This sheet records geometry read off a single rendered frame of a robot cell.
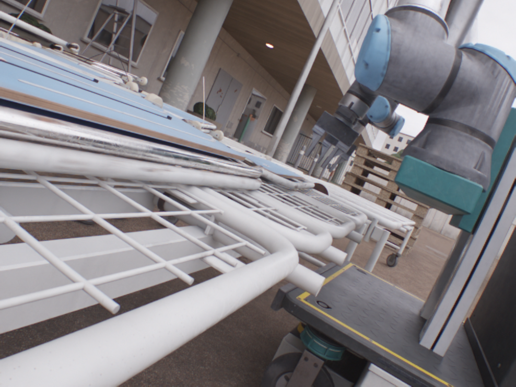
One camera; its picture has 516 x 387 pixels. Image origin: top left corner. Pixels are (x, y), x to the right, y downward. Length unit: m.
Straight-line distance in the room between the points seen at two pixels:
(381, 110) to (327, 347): 0.87
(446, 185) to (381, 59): 0.27
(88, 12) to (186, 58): 2.17
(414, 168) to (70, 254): 0.64
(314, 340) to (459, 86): 0.61
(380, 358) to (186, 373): 0.48
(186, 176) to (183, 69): 6.91
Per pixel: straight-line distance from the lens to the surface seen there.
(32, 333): 1.00
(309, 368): 0.93
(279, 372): 0.98
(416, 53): 0.81
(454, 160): 0.80
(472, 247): 0.95
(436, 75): 0.82
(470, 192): 0.79
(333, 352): 0.91
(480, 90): 0.85
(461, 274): 0.96
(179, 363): 1.06
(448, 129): 0.83
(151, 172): 0.43
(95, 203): 0.49
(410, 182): 0.79
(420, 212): 5.37
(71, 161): 0.35
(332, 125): 1.21
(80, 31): 8.20
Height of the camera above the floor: 0.59
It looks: 5 degrees down
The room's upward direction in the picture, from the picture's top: 24 degrees clockwise
